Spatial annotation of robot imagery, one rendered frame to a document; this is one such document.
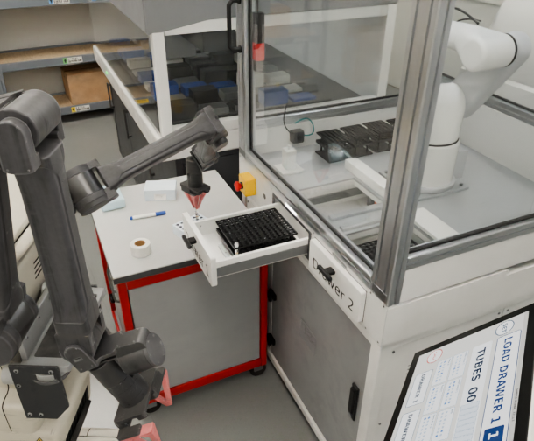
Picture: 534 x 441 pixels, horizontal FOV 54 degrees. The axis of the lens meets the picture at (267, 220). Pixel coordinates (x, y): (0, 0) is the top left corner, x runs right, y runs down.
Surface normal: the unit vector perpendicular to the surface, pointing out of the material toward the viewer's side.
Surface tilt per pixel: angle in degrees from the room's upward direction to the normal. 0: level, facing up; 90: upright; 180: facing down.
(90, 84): 88
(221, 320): 90
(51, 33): 90
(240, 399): 0
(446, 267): 90
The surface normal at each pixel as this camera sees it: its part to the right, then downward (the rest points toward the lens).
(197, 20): 0.41, 0.49
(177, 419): 0.01, -0.84
